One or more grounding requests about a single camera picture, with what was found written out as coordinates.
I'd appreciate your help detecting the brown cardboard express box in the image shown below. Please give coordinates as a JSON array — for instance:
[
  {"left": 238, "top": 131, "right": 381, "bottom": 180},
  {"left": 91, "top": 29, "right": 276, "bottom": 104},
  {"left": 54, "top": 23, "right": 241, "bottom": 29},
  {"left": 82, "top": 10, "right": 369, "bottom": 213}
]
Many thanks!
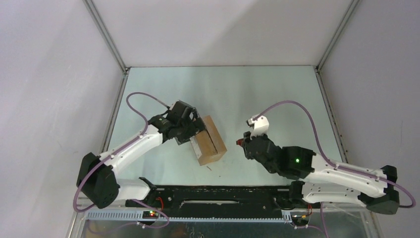
[{"left": 194, "top": 116, "right": 227, "bottom": 166}]

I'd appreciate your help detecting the red black utility knife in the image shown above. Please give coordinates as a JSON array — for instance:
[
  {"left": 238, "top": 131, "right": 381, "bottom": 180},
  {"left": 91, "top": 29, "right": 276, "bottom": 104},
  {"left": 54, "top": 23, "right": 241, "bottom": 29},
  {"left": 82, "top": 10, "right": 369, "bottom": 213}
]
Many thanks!
[{"left": 236, "top": 139, "right": 244, "bottom": 147}]

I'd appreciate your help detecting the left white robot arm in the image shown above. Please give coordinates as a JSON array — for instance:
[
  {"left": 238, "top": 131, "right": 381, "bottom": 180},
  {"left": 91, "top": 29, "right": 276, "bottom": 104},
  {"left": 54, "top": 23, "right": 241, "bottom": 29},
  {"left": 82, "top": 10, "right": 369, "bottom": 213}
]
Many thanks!
[{"left": 73, "top": 101, "right": 207, "bottom": 212}]

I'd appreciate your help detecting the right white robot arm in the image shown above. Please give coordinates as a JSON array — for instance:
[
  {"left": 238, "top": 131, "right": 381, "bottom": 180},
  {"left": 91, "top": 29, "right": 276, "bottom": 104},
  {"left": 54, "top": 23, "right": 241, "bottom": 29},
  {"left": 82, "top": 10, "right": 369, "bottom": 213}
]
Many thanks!
[{"left": 236, "top": 131, "right": 400, "bottom": 215}]

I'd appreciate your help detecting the white shipping label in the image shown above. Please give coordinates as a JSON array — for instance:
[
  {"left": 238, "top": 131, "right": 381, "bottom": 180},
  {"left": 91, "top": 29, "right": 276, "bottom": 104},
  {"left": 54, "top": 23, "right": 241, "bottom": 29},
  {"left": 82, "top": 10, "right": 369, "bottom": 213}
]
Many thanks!
[{"left": 190, "top": 137, "right": 203, "bottom": 159}]

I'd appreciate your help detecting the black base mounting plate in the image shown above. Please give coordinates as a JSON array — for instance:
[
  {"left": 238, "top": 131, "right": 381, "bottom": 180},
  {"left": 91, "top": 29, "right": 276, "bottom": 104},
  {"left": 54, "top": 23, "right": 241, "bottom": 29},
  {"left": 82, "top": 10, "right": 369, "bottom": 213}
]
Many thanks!
[{"left": 125, "top": 178, "right": 320, "bottom": 220}]

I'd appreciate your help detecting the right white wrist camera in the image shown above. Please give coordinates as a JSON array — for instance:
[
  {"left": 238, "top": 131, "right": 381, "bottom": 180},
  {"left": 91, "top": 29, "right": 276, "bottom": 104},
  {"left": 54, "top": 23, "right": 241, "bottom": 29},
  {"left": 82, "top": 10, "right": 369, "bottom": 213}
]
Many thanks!
[{"left": 246, "top": 115, "right": 269, "bottom": 137}]

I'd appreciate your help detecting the left aluminium frame post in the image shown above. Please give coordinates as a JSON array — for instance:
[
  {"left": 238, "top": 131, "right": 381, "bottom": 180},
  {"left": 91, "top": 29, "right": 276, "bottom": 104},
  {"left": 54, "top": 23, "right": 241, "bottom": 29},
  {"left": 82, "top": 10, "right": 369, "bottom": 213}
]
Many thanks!
[{"left": 83, "top": 0, "right": 128, "bottom": 74}]

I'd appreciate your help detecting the aluminium frame post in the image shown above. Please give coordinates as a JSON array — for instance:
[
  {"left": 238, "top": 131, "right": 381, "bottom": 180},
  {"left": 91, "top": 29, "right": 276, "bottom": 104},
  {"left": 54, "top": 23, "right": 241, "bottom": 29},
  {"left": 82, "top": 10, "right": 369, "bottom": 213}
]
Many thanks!
[
  {"left": 83, "top": 0, "right": 128, "bottom": 74},
  {"left": 316, "top": 0, "right": 362, "bottom": 72}
]

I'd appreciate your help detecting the grey slotted cable duct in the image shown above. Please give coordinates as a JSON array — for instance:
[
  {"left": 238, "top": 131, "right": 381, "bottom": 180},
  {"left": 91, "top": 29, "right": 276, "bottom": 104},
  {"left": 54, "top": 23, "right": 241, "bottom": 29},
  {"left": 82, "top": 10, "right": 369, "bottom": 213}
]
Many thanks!
[{"left": 85, "top": 210, "right": 292, "bottom": 223}]

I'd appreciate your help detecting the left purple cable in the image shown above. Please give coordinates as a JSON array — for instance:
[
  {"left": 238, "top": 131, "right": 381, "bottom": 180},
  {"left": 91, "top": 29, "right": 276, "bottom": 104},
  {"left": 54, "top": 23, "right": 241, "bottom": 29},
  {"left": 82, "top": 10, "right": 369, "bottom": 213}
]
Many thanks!
[{"left": 72, "top": 92, "right": 171, "bottom": 230}]

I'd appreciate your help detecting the right aluminium frame post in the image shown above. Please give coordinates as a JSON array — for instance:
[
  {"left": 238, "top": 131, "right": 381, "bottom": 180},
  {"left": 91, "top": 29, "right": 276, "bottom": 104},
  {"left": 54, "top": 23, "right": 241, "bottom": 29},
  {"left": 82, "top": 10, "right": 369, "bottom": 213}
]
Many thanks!
[{"left": 316, "top": 0, "right": 362, "bottom": 72}]

